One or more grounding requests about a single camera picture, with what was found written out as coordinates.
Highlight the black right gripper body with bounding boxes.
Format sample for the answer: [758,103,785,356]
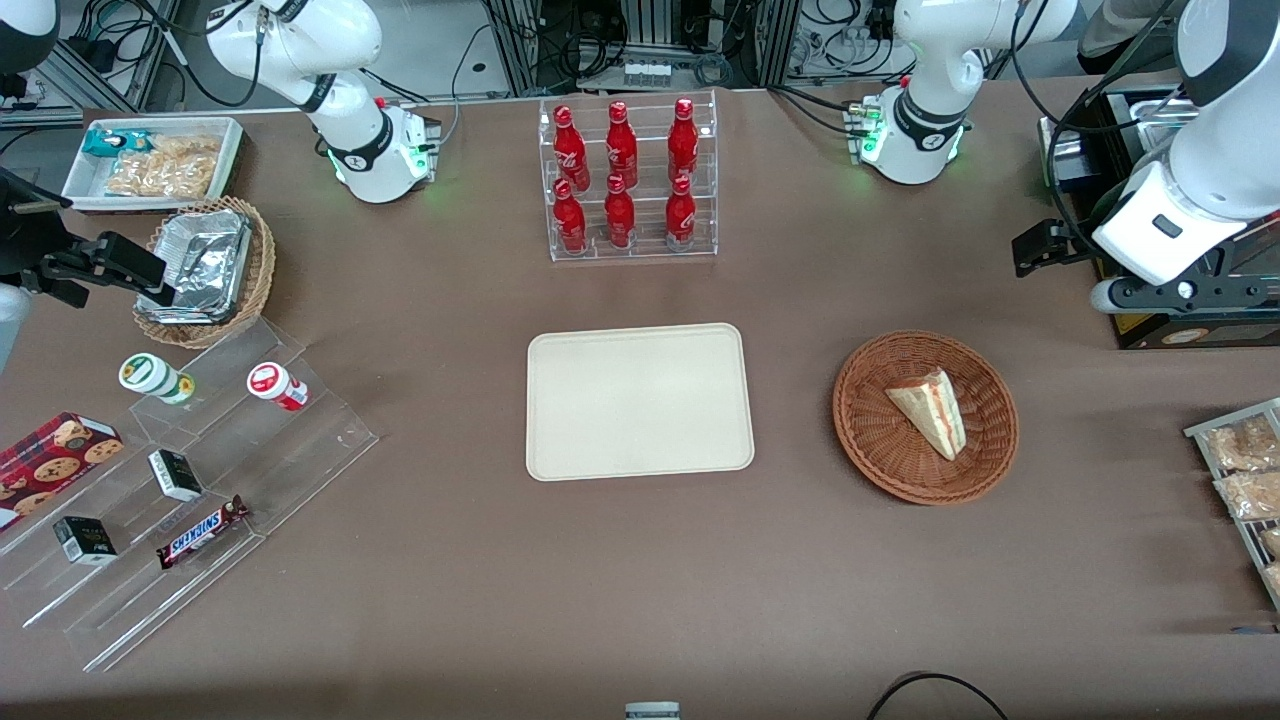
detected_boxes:
[0,170,98,307]

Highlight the red cookie box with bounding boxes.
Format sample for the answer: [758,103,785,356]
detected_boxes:
[0,412,126,533]

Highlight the white rectangular snack tray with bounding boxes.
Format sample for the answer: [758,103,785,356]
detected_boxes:
[62,115,246,213]

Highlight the light wicker basket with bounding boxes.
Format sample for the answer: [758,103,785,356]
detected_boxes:
[133,195,277,350]

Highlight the clear acrylic stepped shelf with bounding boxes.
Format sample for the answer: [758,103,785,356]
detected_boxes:
[0,318,381,674]

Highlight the teal snack packet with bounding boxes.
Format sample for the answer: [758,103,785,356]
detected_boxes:
[82,128,153,159]

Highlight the brown round wicker basket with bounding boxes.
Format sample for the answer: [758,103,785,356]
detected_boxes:
[832,330,1020,506]

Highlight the beige rectangular plastic tray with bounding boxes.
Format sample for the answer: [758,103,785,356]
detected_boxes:
[526,322,756,483]

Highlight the black floor cable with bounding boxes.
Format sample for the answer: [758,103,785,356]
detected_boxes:
[865,671,1011,720]

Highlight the red cola bottle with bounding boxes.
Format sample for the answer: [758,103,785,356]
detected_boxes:
[668,97,699,183]
[665,175,697,252]
[603,173,637,250]
[553,105,591,191]
[605,100,639,189]
[552,178,589,255]

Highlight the aluminium frame rack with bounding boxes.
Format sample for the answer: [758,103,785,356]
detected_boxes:
[480,0,801,97]

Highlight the clear acrylic bottle rack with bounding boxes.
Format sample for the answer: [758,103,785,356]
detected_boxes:
[538,90,719,264]

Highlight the clear bag of pastry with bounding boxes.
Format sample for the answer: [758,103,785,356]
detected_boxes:
[1214,470,1280,522]
[1200,414,1280,472]

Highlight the silver foil container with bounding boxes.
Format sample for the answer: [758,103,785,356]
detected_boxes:
[137,208,253,324]

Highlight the triangular sandwich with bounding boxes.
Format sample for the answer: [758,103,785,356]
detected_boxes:
[885,368,968,462]

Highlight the small black box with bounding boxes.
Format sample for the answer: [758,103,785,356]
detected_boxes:
[52,516,119,567]
[148,449,205,503]

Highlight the clear bag of crackers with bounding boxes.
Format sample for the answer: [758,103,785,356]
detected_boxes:
[105,135,222,200]

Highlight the black glass display case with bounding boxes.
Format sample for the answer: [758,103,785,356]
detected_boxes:
[1038,85,1280,351]

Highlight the white jar green label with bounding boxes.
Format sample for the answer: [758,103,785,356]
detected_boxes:
[118,352,197,406]

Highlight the white jar red lid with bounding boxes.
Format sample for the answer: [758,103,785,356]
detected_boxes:
[247,362,311,413]

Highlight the snickers chocolate bar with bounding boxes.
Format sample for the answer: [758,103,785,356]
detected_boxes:
[156,495,250,571]

